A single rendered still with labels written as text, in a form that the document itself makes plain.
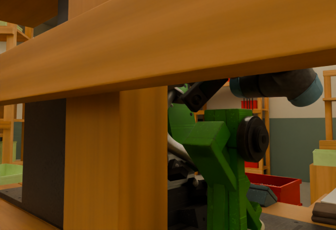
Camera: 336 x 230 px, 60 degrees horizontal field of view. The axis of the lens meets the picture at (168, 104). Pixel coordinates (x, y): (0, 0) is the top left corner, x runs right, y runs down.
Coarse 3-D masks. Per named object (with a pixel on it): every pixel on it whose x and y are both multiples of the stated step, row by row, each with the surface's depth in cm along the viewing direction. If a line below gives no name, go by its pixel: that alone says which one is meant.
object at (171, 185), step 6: (168, 156) 77; (174, 156) 79; (168, 162) 76; (180, 162) 80; (186, 168) 81; (192, 174) 82; (168, 180) 74; (174, 180) 76; (180, 180) 77; (186, 180) 78; (168, 186) 73; (174, 186) 75; (180, 186) 77
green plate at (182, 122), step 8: (184, 88) 88; (176, 104) 83; (184, 104) 85; (168, 112) 79; (176, 112) 82; (184, 112) 84; (192, 112) 87; (168, 120) 78; (176, 120) 81; (184, 120) 83; (192, 120) 86; (168, 128) 78; (176, 128) 80; (184, 128) 82; (176, 136) 79; (184, 136) 81
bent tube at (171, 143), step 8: (176, 88) 77; (168, 96) 75; (176, 96) 78; (168, 104) 74; (168, 136) 69; (168, 144) 69; (176, 144) 69; (176, 152) 69; (184, 152) 69; (184, 160) 70
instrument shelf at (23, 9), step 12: (0, 0) 84; (12, 0) 84; (24, 0) 84; (36, 0) 84; (48, 0) 84; (0, 12) 94; (12, 12) 94; (24, 12) 94; (36, 12) 94; (48, 12) 94; (24, 24) 105; (36, 24) 105
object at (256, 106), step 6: (228, 78) 613; (228, 84) 605; (246, 102) 580; (252, 102) 573; (258, 102) 570; (264, 102) 606; (204, 108) 688; (246, 108) 587; (252, 108) 572; (258, 108) 569; (264, 108) 605; (252, 114) 571; (258, 114) 568; (246, 162) 581; (252, 162) 574; (258, 162) 563; (246, 168) 577; (252, 168) 570; (258, 168) 564; (264, 168) 572
